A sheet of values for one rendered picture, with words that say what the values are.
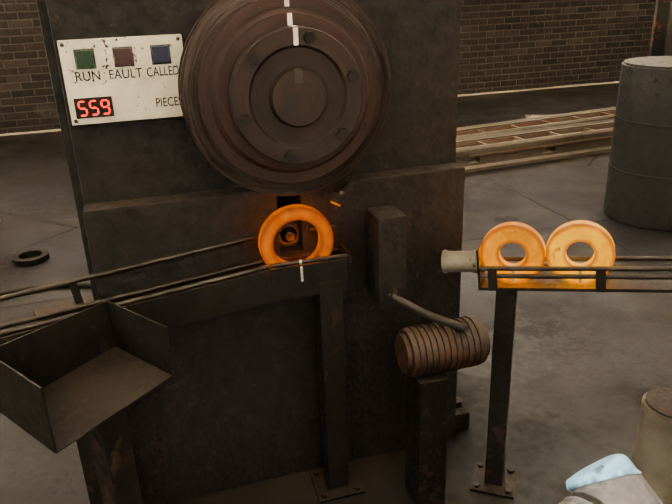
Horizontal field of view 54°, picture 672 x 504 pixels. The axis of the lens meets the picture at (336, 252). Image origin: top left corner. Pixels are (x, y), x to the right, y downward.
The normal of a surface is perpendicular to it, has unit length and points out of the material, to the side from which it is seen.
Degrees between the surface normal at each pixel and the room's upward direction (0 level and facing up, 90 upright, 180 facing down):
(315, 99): 90
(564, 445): 0
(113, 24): 90
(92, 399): 5
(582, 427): 0
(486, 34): 90
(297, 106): 90
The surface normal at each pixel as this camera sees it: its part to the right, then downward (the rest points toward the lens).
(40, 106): 0.28, 0.36
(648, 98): -0.78, 0.26
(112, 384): -0.09, -0.90
